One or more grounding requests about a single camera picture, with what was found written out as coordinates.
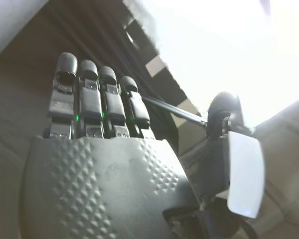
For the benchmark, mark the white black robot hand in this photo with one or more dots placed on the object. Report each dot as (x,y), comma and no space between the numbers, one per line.
(114,189)

